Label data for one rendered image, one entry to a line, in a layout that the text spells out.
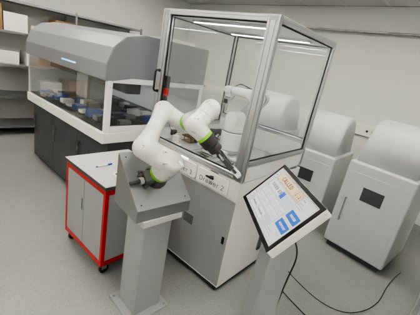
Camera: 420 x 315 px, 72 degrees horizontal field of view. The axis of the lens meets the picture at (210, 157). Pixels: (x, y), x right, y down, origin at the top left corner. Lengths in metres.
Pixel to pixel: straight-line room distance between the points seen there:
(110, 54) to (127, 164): 1.17
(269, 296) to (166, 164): 0.89
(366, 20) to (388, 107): 1.29
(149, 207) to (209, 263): 0.87
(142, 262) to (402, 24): 4.35
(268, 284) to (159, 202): 0.74
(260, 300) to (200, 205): 0.85
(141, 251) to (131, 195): 0.38
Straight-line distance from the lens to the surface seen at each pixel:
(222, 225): 2.16
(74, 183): 2.53
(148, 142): 1.56
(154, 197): 1.73
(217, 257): 2.30
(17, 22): 5.42
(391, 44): 4.93
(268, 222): 1.43
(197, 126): 1.46
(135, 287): 2.08
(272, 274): 1.65
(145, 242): 1.86
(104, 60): 2.69
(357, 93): 4.95
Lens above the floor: 1.68
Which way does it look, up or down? 18 degrees down
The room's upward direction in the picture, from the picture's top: 11 degrees clockwise
